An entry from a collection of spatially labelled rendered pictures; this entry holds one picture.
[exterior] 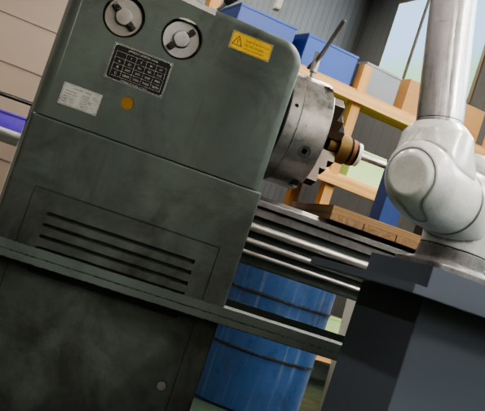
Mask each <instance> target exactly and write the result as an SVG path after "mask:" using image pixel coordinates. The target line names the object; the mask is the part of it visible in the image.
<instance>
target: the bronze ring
mask: <svg viewBox="0 0 485 411"><path fill-rule="evenodd" d="M323 149H325V150H327V151H330V152H334V153H335V154H336V155H335V159H334V162H336V163H338V164H345V165H347V166H352V165H353V164H354V163H355V161H356V159H357V157H358V155H359V150H360V142H358V141H357V140H354V139H352V138H351V137H350V136H348V135H344V136H343V138H342V140H341V142H339V141H336V140H335V139H331V138H329V137H327V139H326V142H325V144H324V147H323Z"/></svg>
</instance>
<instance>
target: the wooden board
mask: <svg viewBox="0 0 485 411"><path fill-rule="evenodd" d="M292 207H293V208H296V209H299V210H303V211H305V212H307V213H310V214H314V215H316V216H319V217H321V218H324V219H328V220H330V221H333V222H335V223H340V224H341V225H344V226H347V227H349V228H354V229H355V230H358V231H361V232H365V233H367V234H369V235H372V236H376V237H379V238H381V239H383V240H386V241H390V242H392V243H395V244H397V245H401V246H403V247H406V248H409V249H411V250H416V249H417V247H418V244H419V242H420V239H421V236H418V235H417V234H414V233H411V232H408V231H405V230H403V229H400V228H397V227H394V226H391V225H389V224H387V223H383V222H380V221H377V220H375V219H371V218H369V217H367V216H364V215H361V214H357V213H355V212H353V211H350V210H347V209H344V208H341V207H339V206H336V205H325V204H315V203H304V202H293V204H292Z"/></svg>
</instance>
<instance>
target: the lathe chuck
mask: <svg viewBox="0 0 485 411"><path fill-rule="evenodd" d="M303 76H304V78H305V81H306V92H305V98H304V103H303V106H302V112H301V116H300V118H299V121H298V125H297V128H296V130H295V133H294V135H293V138H292V140H291V143H290V145H289V147H288V149H287V151H286V153H285V155H284V157H283V158H282V160H281V162H280V164H279V165H278V166H277V167H276V169H275V170H274V171H273V173H272V174H271V175H269V176H268V177H267V178H265V180H267V181H269V182H272V183H276V184H278V185H280V186H283V187H286V188H289V189H294V188H296V187H297V186H296V185H294V184H293V185H291V184H289V182H290V181H291V180H295V179H296V180H299V181H298V182H299V183H302V182H303V181H304V180H305V179H306V178H307V176H308V175H309V174H310V172H311V171H312V169H313V167H314V166H315V164H316V162H317V160H318V158H319V156H320V154H321V152H322V150H323V147H324V144H325V142H326V139H327V137H328V133H329V130H330V126H331V123H332V120H333V112H334V106H335V98H334V97H333V96H331V97H329V96H327V94H325V90H324V89H325V88H327V89H329V90H330V91H332V92H334V90H333V88H332V86H331V85H329V84H327V83H325V82H322V81H319V80H317V79H314V78H313V77H309V76H307V75H304V74H303ZM303 145H306V146H308V147H309V148H310V150H311V152H310V154H309V155H308V156H307V157H301V156H300V155H299V154H298V149H299V148H300V147H301V146H303Z"/></svg>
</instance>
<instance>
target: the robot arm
mask: <svg viewBox="0 0 485 411"><path fill-rule="evenodd" d="M477 1H478V0H430V8H429V15H428V22H427V29H426V36H425V49H424V56H423V63H422V70H421V83H420V90H419V97H418V105H417V118H416V120H415V121H414V122H413V123H411V124H410V125H409V126H408V127H407V128H406V129H405V130H404V131H403V132H402V134H401V137H400V140H399V143H398V146H397V148H396V149H395V151H394V152H393V153H392V155H391V156H390V159H389V161H388V162H387V165H386V170H385V177H384V179H385V187H386V192H387V195H388V197H389V198H390V201H391V202H392V204H393V205H394V207H395V208H396V209H397V210H398V211H399V212H400V213H401V214H402V215H403V216H405V217H406V218H407V219H409V220H411V221H412V222H414V223H415V224H417V225H418V226H420V227H423V231H422V234H421V239H420V242H419V244H418V247H417V249H416V252H415V253H414V254H400V253H396V254H395V258H398V259H404V260H408V261H412V262H415V263H422V264H425V265H430V266H433V267H437V268H439V269H442V270H444V271H447V272H450V273H453V274H456V275H458V276H462V277H464V278H466V279H469V280H472V281H475V282H478V283H480V284H482V285H485V156H482V155H479V154H475V153H474V139H473V137H472V135H471V134H470V133H469V132H468V130H467V129H466V128H465V127H464V120H465V106H466V99H467V91H468V83H469V75H470V61H471V54H472V46H473V38H474V24H475V16H476V9H477Z"/></svg>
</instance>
